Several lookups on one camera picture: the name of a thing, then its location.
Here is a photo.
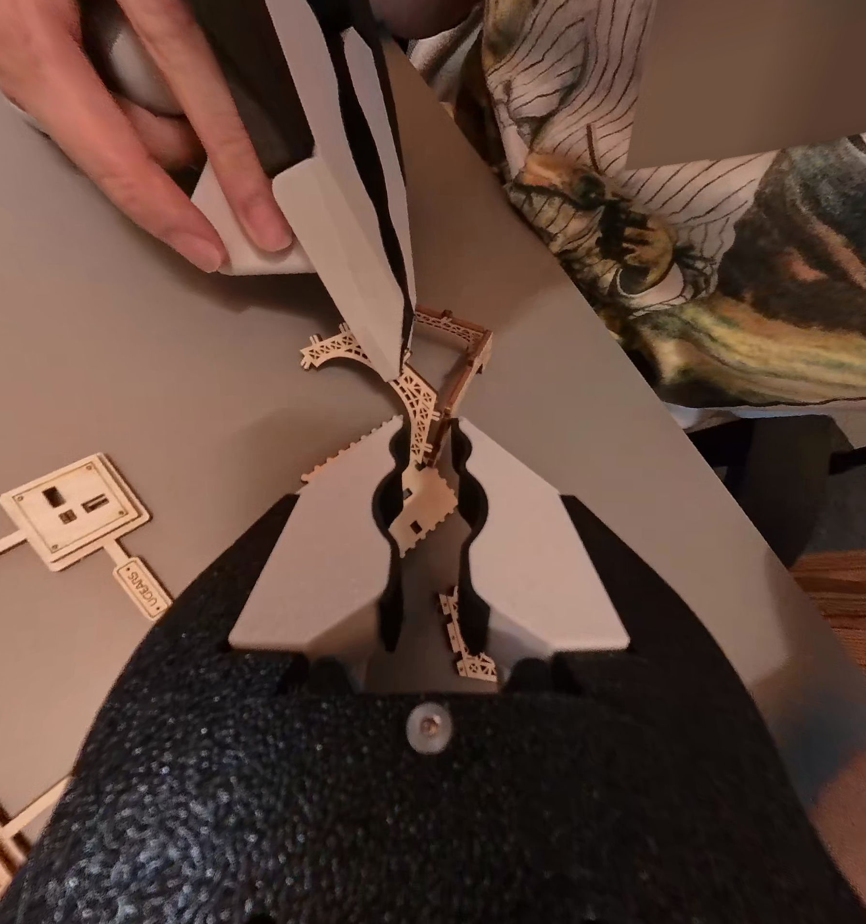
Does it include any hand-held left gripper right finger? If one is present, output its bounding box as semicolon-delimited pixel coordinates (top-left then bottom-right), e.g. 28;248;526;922
451;417;631;672

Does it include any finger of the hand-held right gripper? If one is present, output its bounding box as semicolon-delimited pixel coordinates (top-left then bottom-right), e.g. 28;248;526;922
267;0;414;381
339;27;417;362

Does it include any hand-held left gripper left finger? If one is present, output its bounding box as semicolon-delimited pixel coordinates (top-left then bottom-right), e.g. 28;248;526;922
227;417;410;676

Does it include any scalloped wooden square plate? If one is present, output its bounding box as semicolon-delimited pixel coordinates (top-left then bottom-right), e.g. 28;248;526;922
299;426;459;558

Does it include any person's right hand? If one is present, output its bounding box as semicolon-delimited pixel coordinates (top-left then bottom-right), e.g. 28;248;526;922
0;0;294;274

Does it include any striped printed shirt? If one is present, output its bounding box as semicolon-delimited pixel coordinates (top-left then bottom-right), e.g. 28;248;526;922
404;0;866;421

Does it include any wooden base frame with squares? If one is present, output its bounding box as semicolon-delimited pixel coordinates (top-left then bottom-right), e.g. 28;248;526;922
0;453;174;924

